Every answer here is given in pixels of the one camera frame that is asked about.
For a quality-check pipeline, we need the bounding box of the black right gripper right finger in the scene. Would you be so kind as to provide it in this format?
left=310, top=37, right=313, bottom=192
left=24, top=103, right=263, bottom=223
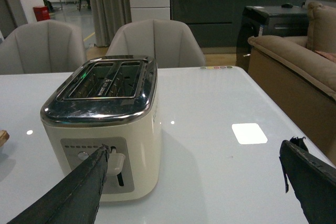
left=279, top=137, right=335, bottom=223

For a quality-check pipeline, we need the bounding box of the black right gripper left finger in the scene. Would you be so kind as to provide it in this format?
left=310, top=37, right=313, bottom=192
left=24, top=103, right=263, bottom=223
left=9, top=145, right=110, bottom=223

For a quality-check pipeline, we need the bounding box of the toasted bread slice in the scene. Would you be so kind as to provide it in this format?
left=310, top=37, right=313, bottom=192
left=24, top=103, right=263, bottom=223
left=0, top=130, right=9, bottom=147

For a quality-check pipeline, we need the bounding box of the cream two-slot toaster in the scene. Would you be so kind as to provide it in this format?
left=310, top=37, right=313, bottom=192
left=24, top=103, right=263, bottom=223
left=40, top=55, right=162, bottom=202

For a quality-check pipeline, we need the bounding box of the brown sofa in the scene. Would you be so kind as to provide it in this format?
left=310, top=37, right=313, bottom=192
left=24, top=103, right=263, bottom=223
left=248, top=2, right=335, bottom=163

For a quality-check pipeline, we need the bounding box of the grey chair left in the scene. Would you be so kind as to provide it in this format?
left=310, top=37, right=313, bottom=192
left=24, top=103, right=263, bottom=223
left=1, top=19, right=87, bottom=75

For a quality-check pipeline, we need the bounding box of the grey chair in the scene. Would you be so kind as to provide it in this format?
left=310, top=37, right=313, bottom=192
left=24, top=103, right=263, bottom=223
left=106, top=19, right=206, bottom=68
left=1, top=19, right=87, bottom=75

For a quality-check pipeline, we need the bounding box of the black cabinet appliance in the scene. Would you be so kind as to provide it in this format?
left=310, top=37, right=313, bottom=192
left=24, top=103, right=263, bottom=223
left=236, top=5, right=309, bottom=71

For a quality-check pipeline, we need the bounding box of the black computer mouse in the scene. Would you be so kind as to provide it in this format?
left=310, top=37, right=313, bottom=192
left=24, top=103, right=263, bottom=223
left=281, top=3, right=293, bottom=8

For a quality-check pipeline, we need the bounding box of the grey chair right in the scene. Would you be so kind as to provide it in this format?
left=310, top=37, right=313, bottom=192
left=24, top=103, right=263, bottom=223
left=106, top=19, right=206, bottom=68

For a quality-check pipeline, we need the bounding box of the red bin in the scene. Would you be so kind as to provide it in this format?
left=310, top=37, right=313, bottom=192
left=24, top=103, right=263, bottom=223
left=33, top=6, right=50, bottom=22

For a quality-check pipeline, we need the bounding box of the dark kitchen counter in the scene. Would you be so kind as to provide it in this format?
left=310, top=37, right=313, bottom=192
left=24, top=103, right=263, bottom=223
left=170, top=0, right=336, bottom=49

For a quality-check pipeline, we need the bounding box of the grey curtain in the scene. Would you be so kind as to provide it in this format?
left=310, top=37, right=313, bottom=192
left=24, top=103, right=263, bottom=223
left=90, top=0, right=132, bottom=47

